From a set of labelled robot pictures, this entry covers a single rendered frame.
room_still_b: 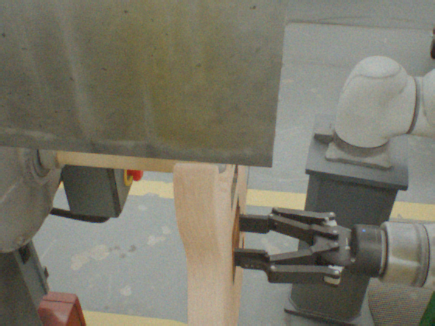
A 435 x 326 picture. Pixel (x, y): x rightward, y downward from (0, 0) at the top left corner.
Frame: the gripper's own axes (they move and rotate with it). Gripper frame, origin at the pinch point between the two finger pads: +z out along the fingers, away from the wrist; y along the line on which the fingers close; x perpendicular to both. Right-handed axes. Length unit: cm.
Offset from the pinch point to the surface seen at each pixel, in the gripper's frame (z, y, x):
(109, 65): 7.7, -25.7, 38.6
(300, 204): -19, 125, -92
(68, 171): 31.6, 13.6, -0.2
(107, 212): 26.0, 14.8, -9.8
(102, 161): 15.9, -9.3, 19.0
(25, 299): 40.8, 4.5, -24.7
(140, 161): 11.2, -9.2, 19.2
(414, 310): -60, 76, -97
